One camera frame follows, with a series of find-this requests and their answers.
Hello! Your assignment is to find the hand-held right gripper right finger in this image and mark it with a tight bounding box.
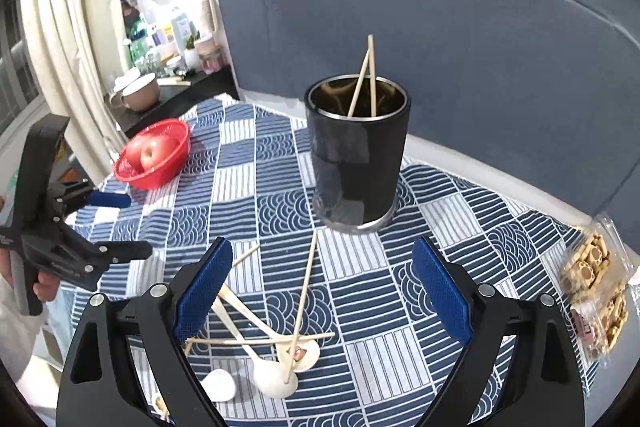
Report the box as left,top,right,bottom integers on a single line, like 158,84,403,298
412,237,585,427

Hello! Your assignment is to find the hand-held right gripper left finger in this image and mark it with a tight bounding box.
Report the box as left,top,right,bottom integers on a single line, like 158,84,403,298
56,237,234,427

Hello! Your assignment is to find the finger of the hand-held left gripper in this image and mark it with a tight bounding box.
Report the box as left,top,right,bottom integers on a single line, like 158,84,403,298
49,181,132,218
75,241,153,280

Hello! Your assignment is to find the wooden chopstick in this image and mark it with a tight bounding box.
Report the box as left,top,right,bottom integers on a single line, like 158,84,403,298
347,48,372,118
367,34,378,116
182,332,336,350
281,232,319,384
231,244,262,267

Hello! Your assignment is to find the white ceramic spoon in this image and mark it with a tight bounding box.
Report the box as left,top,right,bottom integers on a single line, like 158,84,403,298
212,299,299,399
200,368,237,403

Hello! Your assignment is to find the white spoon with picture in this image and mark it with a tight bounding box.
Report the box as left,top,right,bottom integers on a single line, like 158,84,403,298
219,284,321,373

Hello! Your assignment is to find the black utensil holder cup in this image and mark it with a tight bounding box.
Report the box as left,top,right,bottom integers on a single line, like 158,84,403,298
304,76,412,235

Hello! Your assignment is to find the person's left forearm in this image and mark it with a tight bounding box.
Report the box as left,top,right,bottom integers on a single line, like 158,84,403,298
0,277,51,388

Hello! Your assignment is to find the person's left hand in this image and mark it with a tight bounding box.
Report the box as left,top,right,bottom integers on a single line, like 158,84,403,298
0,248,63,304

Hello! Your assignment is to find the red apple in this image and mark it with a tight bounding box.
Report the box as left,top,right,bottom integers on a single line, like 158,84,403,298
122,139,143,175
139,136,173,170

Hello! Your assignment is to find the red plastic basket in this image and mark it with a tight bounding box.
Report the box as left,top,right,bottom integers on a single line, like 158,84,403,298
114,118,192,192

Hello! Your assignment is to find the beige ceramic mug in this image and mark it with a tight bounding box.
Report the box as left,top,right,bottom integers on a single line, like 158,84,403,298
109,73,161,114

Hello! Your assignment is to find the dark side table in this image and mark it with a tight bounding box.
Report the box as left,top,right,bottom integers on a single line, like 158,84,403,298
102,64,241,138

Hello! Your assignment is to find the blue patterned tablecloth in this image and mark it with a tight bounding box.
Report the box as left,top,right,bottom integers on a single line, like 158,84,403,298
60,94,601,427

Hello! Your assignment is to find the cream curtain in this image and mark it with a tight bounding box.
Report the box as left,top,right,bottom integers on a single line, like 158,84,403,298
19,0,131,172

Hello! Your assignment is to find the clear plastic cookie box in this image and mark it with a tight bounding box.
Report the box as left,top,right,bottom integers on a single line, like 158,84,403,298
557,213,632,303

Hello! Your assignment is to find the green plastic bottle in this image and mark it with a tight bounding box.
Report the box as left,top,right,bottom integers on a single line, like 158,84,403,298
125,14,151,72

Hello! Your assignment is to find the small plant in white pot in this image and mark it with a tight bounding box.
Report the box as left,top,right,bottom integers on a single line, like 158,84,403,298
182,34,202,68

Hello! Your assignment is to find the clear cookie bag pink label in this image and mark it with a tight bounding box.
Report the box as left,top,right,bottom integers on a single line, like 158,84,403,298
570,282,630,364

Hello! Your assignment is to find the pink jar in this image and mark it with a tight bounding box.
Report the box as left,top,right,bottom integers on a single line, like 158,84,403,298
197,39,223,75

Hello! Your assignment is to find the pale blue carton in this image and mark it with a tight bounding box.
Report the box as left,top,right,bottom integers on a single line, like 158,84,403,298
170,9,193,42

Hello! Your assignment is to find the grey-blue sofa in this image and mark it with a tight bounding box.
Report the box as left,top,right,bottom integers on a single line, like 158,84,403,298
205,0,640,228

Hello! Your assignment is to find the window frame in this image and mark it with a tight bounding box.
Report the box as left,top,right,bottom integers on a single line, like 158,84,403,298
0,0,41,122

